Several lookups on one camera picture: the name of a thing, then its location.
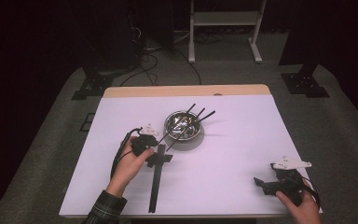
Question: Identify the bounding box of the person's right hand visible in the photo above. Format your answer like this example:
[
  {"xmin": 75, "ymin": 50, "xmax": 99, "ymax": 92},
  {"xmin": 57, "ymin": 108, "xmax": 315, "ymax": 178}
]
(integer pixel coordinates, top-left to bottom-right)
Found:
[{"xmin": 274, "ymin": 176, "xmax": 322, "ymax": 224}]

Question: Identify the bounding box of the black stand base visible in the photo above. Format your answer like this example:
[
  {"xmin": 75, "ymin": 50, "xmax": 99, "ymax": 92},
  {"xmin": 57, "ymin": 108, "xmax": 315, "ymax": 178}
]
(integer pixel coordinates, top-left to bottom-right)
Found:
[
  {"xmin": 71, "ymin": 66, "xmax": 115, "ymax": 101},
  {"xmin": 280, "ymin": 63, "xmax": 330, "ymax": 99}
]

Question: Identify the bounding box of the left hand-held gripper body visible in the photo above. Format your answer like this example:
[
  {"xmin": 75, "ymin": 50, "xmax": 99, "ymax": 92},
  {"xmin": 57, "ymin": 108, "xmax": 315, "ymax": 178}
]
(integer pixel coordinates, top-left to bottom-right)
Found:
[{"xmin": 130, "ymin": 122, "xmax": 160, "ymax": 157}]

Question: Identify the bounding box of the white metal stand frame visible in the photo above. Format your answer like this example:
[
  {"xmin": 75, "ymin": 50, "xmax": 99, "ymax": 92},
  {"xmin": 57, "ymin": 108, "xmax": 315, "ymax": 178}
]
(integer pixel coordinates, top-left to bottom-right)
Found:
[{"xmin": 187, "ymin": 0, "xmax": 268, "ymax": 64}]

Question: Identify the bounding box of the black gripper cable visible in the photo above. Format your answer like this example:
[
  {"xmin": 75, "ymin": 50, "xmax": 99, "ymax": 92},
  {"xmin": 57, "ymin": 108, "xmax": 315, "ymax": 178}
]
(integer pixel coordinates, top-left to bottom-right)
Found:
[
  {"xmin": 109, "ymin": 126, "xmax": 144, "ymax": 181},
  {"xmin": 297, "ymin": 176, "xmax": 322, "ymax": 210}
]

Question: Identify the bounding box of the black floor cable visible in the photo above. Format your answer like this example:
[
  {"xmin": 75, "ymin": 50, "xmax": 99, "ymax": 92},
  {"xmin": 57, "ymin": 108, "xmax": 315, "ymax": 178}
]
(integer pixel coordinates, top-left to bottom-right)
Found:
[
  {"xmin": 173, "ymin": 48, "xmax": 203, "ymax": 86},
  {"xmin": 119, "ymin": 52, "xmax": 159, "ymax": 88}
]

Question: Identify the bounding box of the person's left hand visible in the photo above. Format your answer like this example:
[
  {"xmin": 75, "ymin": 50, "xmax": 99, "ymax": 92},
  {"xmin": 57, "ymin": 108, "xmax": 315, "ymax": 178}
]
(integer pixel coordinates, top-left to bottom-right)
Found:
[{"xmin": 105, "ymin": 136, "xmax": 155, "ymax": 199}]

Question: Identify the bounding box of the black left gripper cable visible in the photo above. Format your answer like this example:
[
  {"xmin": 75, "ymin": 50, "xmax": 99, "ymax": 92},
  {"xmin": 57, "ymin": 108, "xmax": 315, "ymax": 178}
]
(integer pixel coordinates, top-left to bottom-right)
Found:
[{"xmin": 109, "ymin": 126, "xmax": 144, "ymax": 181}]

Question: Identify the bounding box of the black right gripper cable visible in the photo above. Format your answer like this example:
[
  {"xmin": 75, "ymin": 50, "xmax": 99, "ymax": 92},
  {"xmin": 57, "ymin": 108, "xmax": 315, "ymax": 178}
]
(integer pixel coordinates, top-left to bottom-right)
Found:
[{"xmin": 297, "ymin": 176, "xmax": 322, "ymax": 210}]

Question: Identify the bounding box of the metal bowl with cutlery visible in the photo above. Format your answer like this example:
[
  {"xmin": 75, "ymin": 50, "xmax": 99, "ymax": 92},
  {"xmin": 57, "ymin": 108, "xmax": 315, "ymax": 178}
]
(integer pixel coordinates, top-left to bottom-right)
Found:
[{"xmin": 166, "ymin": 107, "xmax": 206, "ymax": 152}]

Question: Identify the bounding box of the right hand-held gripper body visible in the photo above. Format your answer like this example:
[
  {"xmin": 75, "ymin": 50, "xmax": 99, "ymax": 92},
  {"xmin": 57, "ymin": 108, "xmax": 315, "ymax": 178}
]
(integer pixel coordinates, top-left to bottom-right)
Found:
[{"xmin": 269, "ymin": 156, "xmax": 312, "ymax": 204}]

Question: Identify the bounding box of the white table mat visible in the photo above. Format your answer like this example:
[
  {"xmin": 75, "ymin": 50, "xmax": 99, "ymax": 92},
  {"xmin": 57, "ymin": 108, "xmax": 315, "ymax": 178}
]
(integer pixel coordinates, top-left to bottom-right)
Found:
[{"xmin": 59, "ymin": 93, "xmax": 324, "ymax": 217}]

